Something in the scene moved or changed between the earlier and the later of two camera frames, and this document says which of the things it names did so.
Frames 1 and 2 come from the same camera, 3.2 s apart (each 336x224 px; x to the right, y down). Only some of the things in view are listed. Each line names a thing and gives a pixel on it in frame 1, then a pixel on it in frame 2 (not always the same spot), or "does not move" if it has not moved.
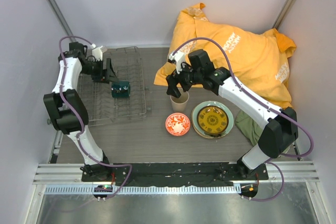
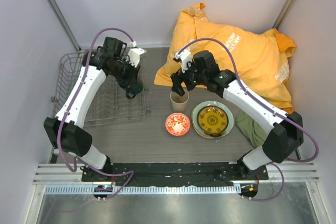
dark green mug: [121, 89] → [133, 90]
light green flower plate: [225, 106] does not move
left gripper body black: [95, 69] → [124, 71]
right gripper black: [172, 81] does not move
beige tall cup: [179, 104] does not move
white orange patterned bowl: [177, 124] does not move
